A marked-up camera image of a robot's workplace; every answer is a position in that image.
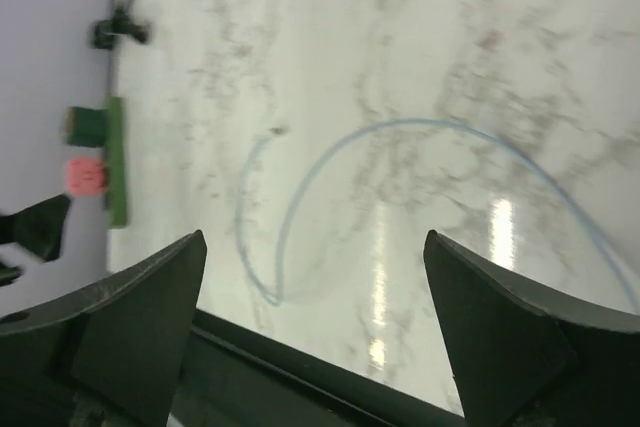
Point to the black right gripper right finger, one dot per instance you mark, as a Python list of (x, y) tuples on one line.
[(525, 354)]

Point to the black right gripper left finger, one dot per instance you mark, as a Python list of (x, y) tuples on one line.
[(109, 351)]

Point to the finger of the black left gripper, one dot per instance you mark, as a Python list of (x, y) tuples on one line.
[(39, 228)]

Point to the pink plug in green strip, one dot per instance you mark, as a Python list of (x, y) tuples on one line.
[(85, 176)]

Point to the green power strip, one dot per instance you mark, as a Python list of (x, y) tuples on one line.
[(103, 128)]

